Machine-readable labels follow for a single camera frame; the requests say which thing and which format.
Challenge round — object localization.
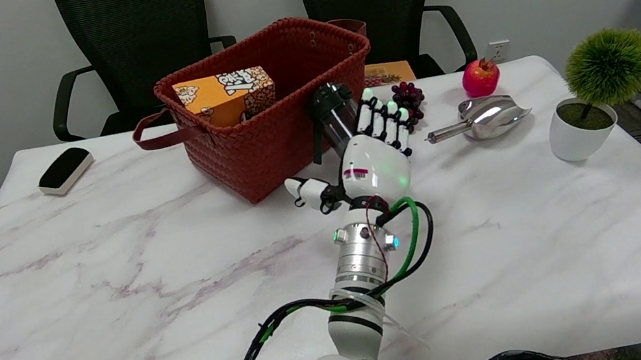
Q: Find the green ball plant white pot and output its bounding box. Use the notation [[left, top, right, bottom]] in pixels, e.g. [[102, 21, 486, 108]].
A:
[[532, 22, 641, 166]]

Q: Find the flat orange box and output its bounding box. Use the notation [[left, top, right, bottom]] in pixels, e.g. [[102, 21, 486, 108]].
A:
[[362, 57, 418, 90]]

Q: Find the red pomegranate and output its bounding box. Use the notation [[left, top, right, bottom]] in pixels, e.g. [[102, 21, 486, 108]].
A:
[[459, 56, 504, 100]]

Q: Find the shiny metal scoop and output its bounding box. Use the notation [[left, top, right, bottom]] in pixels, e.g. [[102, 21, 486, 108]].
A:
[[421, 89, 537, 151]]

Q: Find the orange snack box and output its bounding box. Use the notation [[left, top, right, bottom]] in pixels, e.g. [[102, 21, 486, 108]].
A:
[[171, 64, 281, 136]]

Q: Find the clear bottle black lid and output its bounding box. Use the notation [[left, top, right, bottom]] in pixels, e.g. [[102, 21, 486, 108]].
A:
[[300, 77, 371, 165]]

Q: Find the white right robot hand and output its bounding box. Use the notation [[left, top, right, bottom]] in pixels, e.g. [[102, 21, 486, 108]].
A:
[[270, 81, 430, 222]]

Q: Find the black green cable bundle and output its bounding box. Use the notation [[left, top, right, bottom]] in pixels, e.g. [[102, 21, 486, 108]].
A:
[[196, 170, 590, 360]]

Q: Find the dark purple grape bunch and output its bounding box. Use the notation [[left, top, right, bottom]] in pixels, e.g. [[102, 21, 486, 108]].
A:
[[390, 79, 429, 127]]

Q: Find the red woven basket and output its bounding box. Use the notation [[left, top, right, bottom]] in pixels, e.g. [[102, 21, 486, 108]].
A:
[[117, 4, 395, 224]]

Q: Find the white wall socket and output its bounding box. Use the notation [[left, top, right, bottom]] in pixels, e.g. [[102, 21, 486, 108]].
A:
[[486, 39, 514, 65]]

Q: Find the black white board eraser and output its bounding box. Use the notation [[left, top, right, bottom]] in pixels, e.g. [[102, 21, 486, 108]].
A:
[[32, 144, 100, 199]]

